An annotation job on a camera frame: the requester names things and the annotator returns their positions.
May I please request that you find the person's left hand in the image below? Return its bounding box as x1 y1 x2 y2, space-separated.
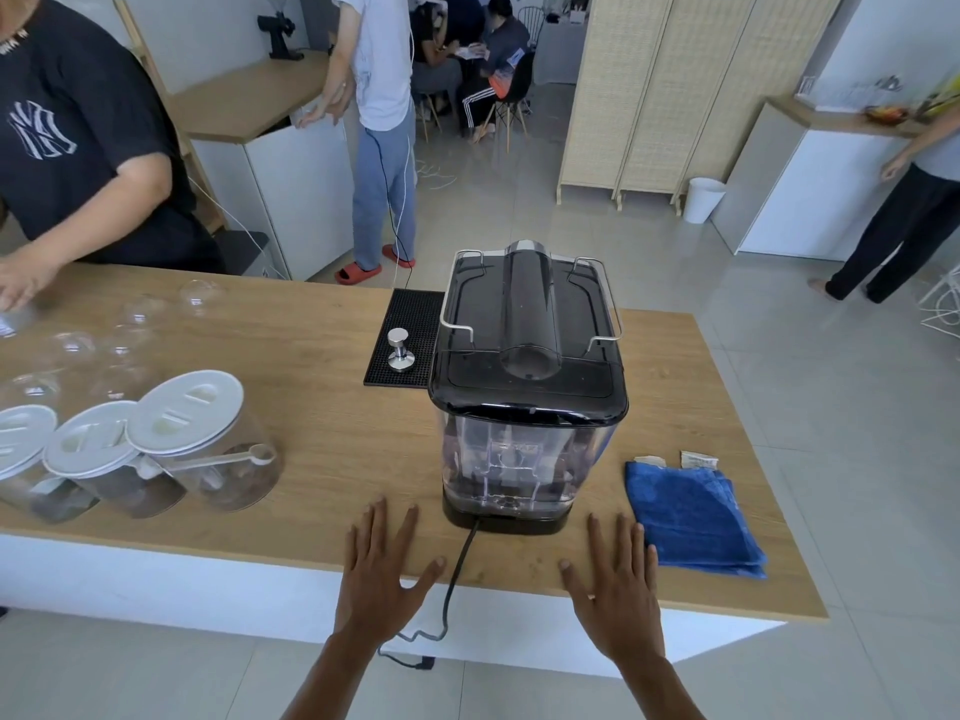
333 499 447 647

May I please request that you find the person's right hand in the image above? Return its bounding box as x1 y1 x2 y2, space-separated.
558 514 666 666

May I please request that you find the person's right forearm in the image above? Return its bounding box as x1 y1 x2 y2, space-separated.
615 652 706 720

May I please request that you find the person's left forearm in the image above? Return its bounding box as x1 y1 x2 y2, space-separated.
281 629 380 720

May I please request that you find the folded blue cloth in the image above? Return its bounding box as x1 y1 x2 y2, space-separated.
624 460 769 580

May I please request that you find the clear plastic scoop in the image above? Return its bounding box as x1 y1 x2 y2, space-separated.
137 444 278 481

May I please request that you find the clear jar with white lid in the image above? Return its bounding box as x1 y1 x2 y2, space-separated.
126 370 284 514
42 400 189 520
0 404 100 526

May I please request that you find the black coffee machine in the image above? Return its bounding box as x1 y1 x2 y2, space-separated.
427 239 630 537

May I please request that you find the black rubber tamping mat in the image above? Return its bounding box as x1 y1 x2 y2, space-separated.
363 288 448 389

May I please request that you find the group of clear glass cups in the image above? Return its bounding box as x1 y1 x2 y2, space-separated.
0 278 228 413

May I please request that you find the white waste bin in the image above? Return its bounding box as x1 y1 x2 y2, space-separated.
681 176 728 225

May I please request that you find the white cabinet with wooden top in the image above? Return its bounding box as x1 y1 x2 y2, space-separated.
168 49 360 283
710 95 933 262

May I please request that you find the black chair with wooden legs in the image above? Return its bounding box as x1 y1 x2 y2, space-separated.
480 50 537 155

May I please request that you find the woven folding screen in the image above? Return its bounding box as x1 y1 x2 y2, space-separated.
555 0 846 216

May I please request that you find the table with white cloth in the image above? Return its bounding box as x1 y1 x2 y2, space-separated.
531 13 588 88

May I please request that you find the black coffee grinder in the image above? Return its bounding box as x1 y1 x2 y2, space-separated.
257 0 306 62

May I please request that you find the black power cable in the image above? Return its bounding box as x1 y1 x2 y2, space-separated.
377 519 483 673

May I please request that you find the white cable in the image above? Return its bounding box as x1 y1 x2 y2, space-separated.
412 155 460 193

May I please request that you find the wooden ladder frame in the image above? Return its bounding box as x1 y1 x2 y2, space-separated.
111 0 226 235

